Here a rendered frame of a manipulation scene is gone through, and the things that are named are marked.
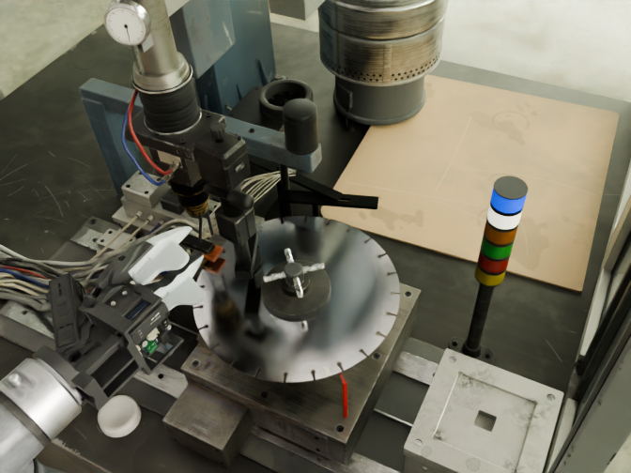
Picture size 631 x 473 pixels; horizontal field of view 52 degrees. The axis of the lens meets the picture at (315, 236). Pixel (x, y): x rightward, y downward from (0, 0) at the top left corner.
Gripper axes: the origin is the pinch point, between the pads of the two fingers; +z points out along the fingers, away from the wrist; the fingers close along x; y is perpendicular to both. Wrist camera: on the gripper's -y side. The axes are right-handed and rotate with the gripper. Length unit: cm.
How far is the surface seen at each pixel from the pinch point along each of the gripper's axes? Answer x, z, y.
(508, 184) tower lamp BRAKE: -9.5, 35.6, 23.8
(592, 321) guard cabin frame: -49, 50, 34
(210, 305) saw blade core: -24.4, 7.2, -12.5
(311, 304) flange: -25.8, 15.6, 1.0
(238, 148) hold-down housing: 4.0, 14.0, -2.2
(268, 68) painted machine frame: -30, 79, -62
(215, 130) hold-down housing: 7.0, 12.8, -4.0
